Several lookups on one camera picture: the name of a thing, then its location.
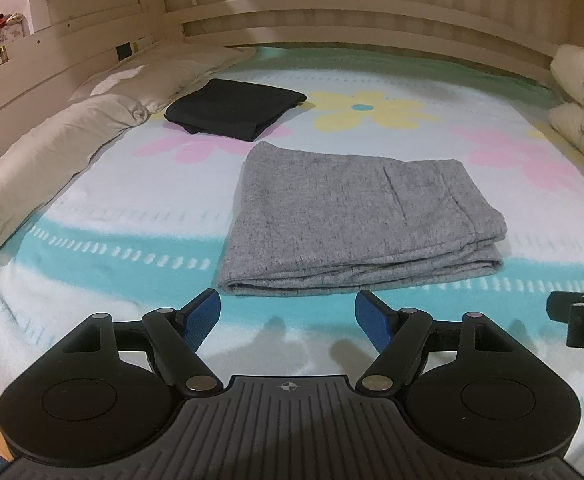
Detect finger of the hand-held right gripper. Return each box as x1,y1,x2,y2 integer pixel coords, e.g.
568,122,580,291
546,291,584,322

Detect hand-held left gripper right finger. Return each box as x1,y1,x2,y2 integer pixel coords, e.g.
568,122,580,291
355,289,514,396

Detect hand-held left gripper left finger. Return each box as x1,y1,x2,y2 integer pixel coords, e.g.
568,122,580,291
64,288,225,395

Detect grey pants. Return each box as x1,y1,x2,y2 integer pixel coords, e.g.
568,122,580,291
217,141,509,297

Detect floral bed blanket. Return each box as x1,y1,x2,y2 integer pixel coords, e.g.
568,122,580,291
0,45,584,441

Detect black folded garment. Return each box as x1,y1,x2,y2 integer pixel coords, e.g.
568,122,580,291
164,78,307,143

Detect cream long pillow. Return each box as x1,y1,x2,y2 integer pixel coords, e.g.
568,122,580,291
0,94,151,261

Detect cream flat pillow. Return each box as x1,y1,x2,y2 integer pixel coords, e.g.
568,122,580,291
69,44,257,114

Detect patterned white box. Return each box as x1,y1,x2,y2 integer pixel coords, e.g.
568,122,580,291
0,16,26,42

